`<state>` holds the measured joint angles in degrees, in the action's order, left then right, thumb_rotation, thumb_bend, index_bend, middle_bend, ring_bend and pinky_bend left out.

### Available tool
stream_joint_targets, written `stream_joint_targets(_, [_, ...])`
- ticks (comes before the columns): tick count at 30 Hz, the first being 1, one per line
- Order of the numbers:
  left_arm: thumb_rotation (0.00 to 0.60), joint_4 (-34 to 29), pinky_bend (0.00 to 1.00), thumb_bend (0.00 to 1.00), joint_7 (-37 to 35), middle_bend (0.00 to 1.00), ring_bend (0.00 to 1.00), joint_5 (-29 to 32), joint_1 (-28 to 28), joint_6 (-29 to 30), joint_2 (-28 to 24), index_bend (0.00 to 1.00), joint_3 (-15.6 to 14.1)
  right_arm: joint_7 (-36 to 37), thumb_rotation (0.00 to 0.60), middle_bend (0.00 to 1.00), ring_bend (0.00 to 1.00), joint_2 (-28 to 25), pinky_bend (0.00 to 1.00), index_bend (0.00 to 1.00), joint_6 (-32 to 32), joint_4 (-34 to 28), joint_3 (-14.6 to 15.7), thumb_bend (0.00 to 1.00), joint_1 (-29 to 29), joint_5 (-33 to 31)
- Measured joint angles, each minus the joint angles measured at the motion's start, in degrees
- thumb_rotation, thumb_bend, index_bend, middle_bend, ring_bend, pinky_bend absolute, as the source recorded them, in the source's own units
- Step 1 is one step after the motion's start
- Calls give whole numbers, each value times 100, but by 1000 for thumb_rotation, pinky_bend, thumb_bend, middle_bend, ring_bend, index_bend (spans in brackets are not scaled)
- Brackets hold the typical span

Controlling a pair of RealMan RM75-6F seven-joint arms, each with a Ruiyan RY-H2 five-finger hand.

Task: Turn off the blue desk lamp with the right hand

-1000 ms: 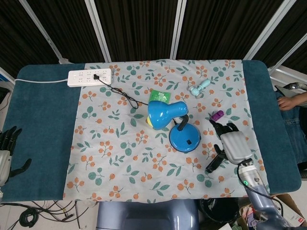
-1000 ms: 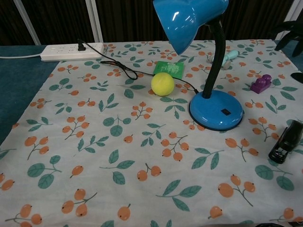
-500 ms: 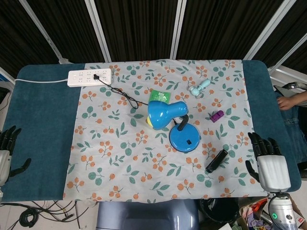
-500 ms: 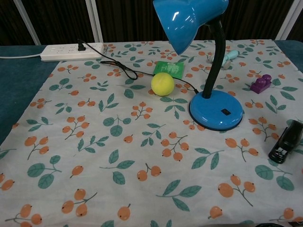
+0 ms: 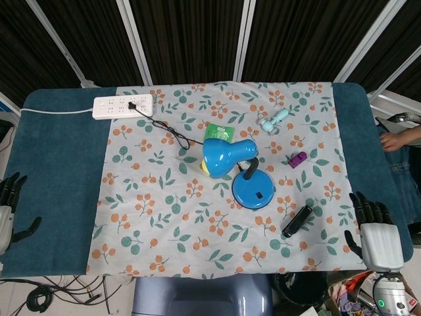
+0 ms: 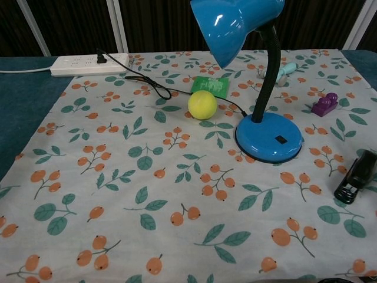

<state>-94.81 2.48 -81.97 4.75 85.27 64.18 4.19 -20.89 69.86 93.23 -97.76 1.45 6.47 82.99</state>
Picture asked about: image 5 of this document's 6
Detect blue-grey robot torso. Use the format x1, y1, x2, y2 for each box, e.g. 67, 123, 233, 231
131, 275, 274, 316

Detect teal table cover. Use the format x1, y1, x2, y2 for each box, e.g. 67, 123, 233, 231
0, 82, 414, 277

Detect green packet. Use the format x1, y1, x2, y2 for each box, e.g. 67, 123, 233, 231
203, 122, 235, 142

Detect bystander bare hand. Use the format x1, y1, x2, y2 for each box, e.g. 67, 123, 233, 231
380, 131, 405, 153

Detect aluminium frame post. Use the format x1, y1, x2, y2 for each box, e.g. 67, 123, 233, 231
26, 0, 87, 87
115, 0, 154, 86
234, 0, 257, 82
334, 0, 407, 83
366, 45, 421, 99

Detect black waste bin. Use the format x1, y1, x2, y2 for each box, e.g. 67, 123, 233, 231
272, 272, 330, 309

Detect black power cord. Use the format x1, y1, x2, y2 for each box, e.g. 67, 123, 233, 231
127, 101, 207, 151

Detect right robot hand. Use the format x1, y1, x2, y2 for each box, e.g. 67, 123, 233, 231
343, 192, 405, 273

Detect bystander forearm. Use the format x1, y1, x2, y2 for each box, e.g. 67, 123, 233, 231
401, 128, 421, 146

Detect black floor cable bundle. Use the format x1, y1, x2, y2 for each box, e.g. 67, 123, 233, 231
0, 275, 122, 315

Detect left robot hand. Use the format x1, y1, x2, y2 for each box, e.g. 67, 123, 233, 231
0, 171, 43, 255

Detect floral tablecloth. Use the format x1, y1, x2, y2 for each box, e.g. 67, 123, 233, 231
86, 80, 371, 277

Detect light blue roller massager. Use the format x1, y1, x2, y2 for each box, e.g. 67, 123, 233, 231
259, 109, 290, 135

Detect purple toy block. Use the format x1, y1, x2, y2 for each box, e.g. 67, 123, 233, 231
288, 151, 309, 169

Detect blue desk lamp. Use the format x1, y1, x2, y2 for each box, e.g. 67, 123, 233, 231
200, 138, 276, 211

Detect cardboard box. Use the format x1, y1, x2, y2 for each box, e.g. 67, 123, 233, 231
324, 270, 421, 316

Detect blue jeans leg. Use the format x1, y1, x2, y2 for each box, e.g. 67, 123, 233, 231
377, 126, 421, 225

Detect white power strip cable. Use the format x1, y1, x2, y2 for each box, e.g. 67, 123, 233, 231
19, 105, 95, 115

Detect white power strip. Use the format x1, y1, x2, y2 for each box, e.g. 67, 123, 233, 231
93, 94, 155, 120

